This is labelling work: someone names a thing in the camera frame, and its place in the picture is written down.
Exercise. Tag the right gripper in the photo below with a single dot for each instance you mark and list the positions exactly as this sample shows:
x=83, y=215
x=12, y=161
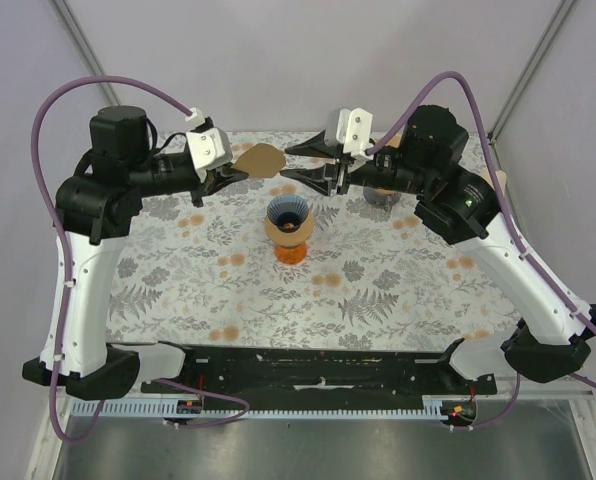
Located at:
x=326, y=177

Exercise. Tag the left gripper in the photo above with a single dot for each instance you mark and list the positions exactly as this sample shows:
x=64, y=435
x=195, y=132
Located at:
x=214, y=180

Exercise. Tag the glass coffee server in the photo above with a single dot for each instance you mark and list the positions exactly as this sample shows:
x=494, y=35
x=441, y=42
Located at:
x=380, y=198

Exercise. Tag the orange glass dripper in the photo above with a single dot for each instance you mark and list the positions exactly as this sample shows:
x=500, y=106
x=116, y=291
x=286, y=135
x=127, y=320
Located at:
x=291, y=255

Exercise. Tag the orange coffee filter box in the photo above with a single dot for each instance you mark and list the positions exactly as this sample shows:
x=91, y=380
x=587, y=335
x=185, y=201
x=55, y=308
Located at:
x=500, y=175

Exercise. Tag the brown paper coffee filter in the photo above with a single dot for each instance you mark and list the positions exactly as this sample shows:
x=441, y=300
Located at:
x=394, y=141

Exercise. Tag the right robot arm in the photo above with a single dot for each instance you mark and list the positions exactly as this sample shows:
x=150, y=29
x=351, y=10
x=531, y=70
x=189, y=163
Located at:
x=551, y=339

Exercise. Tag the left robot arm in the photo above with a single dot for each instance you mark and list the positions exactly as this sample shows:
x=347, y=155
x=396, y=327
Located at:
x=95, y=208

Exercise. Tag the floral table mat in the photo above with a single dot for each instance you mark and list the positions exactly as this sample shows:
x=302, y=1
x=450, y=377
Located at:
x=372, y=279

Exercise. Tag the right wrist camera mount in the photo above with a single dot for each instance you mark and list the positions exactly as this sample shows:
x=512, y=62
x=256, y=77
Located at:
x=350, y=129

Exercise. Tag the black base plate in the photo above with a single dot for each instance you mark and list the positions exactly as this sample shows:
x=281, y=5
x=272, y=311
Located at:
x=251, y=373

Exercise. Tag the blue cable duct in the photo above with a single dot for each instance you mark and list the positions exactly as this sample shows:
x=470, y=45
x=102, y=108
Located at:
x=298, y=405

